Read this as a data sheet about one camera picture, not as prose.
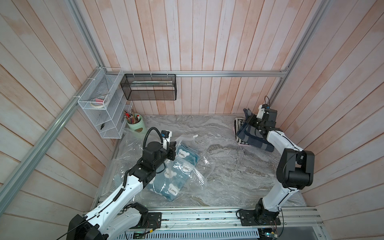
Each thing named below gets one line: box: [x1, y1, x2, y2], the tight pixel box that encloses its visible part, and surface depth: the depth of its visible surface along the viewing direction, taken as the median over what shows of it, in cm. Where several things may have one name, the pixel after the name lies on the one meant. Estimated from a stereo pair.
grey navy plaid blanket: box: [237, 123, 275, 153], surface depth 95 cm
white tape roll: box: [91, 98, 107, 109], surface depth 75 cm
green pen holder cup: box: [126, 113, 147, 134], surface depth 100 cm
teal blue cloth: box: [146, 144, 200, 202], surface depth 81 cm
